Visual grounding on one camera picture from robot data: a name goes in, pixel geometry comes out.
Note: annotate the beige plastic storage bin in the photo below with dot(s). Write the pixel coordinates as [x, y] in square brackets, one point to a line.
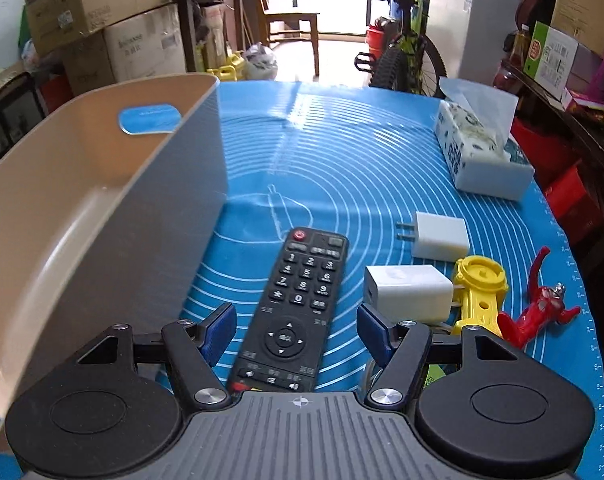
[106, 209]

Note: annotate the black remote control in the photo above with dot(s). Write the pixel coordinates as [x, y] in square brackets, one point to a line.
[283, 346]

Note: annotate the green and white carton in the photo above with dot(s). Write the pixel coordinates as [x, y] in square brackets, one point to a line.
[550, 59]

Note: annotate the white plastic bag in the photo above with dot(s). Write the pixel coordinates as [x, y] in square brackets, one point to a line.
[259, 63]

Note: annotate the black metal shelf rack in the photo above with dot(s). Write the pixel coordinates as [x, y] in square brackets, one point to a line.
[21, 108]

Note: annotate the tissue pack with blue print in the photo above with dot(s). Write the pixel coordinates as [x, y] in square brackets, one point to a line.
[473, 127]

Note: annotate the yellow oil jug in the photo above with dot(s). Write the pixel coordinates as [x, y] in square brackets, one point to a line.
[231, 70]

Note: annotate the white chest freezer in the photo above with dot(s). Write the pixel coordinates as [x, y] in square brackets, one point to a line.
[469, 35]

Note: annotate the large taped cardboard box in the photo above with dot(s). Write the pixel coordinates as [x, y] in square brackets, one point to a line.
[145, 45]

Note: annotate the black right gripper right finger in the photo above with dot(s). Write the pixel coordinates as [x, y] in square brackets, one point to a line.
[474, 400]

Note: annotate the wooden chair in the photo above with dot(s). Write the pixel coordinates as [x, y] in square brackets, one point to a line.
[267, 15]

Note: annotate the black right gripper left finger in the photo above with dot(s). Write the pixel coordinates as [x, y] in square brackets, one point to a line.
[122, 400]

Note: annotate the red bucket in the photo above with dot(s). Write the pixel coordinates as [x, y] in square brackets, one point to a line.
[375, 41]

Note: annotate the red ultraman figure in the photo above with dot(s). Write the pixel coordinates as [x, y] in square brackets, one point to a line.
[545, 305]

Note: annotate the white cube charger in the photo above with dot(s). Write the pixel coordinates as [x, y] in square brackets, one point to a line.
[409, 293]

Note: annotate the green and black bicycle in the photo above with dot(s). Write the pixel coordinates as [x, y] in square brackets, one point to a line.
[410, 63]

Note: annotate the yellow toy launcher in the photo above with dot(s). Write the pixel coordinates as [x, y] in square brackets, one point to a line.
[480, 286]

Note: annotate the white charger with prongs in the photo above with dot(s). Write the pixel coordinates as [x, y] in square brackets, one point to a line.
[435, 237]

